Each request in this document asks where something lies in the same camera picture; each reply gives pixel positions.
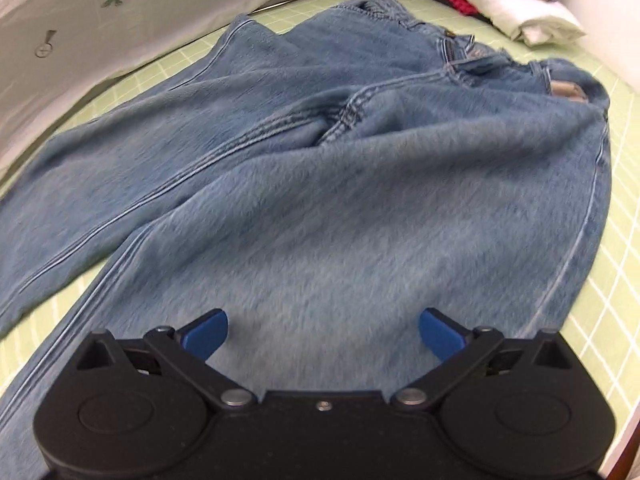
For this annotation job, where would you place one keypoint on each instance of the blue denim jeans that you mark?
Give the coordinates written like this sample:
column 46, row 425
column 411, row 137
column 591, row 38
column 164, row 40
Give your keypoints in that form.
column 350, row 185

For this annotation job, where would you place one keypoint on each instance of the green grid cutting mat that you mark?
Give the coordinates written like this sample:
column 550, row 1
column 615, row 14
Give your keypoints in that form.
column 620, row 260

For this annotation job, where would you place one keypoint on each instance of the carrot printed white sheet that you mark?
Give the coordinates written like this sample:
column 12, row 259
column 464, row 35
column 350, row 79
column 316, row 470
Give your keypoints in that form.
column 150, row 35

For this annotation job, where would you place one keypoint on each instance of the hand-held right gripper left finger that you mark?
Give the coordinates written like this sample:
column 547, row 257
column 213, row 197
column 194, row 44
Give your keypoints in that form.
column 205, row 334

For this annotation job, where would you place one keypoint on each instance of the white folded cloth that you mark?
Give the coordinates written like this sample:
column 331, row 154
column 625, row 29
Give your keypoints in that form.
column 530, row 17

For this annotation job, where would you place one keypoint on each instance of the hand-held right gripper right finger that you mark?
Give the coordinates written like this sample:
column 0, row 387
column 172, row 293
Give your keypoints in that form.
column 440, row 334

